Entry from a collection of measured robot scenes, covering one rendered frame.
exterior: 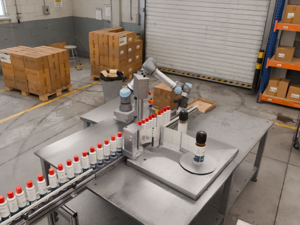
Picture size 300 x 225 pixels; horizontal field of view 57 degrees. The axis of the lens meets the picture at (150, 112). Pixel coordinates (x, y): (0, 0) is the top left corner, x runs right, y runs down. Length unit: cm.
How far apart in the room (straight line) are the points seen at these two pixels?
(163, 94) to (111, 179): 137
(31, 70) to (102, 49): 170
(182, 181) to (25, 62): 444
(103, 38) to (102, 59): 50
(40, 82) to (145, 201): 418
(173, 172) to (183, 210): 36
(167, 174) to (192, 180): 20
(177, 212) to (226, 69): 531
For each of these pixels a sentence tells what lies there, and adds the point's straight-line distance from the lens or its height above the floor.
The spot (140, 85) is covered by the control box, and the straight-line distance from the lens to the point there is 244.
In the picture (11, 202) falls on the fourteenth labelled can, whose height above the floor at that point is 102.
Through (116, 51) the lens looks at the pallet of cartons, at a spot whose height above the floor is 80.
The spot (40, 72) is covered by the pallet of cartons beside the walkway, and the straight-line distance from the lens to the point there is 577.
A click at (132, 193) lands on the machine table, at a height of 83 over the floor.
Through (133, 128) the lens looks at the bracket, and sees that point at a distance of 228.
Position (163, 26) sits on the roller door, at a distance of 739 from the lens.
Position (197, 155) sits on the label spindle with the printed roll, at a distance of 230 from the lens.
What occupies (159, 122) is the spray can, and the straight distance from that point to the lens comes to 276.
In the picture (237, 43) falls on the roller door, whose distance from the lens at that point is 676.
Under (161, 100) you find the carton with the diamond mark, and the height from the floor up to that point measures 98.
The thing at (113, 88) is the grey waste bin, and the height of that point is 38.
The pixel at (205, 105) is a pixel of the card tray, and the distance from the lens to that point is 359.
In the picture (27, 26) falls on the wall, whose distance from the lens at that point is 835.
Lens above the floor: 225
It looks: 25 degrees down
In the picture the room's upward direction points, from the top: 2 degrees clockwise
